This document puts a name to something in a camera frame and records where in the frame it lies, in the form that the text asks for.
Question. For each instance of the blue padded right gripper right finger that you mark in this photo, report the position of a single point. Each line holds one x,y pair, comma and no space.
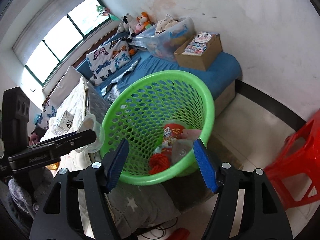
263,216

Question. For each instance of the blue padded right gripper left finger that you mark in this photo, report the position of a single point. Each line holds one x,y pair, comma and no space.
58,216

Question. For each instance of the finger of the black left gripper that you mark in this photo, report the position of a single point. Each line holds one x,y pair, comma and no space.
45,153

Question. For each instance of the white milk carton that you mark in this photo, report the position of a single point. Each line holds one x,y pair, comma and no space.
61,124

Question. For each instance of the clear plastic cup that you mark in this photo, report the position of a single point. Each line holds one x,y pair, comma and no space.
92,134

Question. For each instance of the butterfly print pillow left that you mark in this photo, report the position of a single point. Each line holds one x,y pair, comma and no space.
48,112

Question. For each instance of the butterfly print pillow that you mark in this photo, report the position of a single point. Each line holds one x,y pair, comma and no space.
107,59
48,112

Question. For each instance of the grey star cloth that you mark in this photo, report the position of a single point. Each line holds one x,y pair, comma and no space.
135,207

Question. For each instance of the white quilted table cover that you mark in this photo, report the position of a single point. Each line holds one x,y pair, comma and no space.
75,105

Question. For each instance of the grey plain cushion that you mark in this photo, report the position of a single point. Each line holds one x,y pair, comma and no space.
64,87

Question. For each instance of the red plastic stool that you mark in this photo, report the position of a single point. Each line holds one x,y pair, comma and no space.
299,155

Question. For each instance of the red yarn ball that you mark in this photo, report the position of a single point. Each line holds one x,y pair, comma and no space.
158,163

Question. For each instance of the butterfly print pillow right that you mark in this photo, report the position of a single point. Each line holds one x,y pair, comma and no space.
107,59

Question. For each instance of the red printed wrapper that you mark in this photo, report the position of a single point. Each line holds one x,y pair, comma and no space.
172,132

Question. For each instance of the green perforated plastic basket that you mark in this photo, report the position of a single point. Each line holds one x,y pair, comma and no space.
139,113

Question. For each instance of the cow plush toy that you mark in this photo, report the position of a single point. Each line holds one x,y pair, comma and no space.
128,25

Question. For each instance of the pink plush toy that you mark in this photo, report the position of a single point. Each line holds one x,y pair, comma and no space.
139,28

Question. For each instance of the brown cardboard box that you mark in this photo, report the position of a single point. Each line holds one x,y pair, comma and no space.
198,62

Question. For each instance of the orange fox plush toy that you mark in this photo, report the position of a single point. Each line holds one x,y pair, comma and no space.
144,20

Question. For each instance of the clear plastic storage bin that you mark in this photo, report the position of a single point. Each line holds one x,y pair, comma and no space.
164,45

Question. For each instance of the sticker books in box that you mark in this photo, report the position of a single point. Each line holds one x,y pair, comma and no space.
200,42

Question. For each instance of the window with green frame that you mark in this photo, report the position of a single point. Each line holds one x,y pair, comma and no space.
48,41

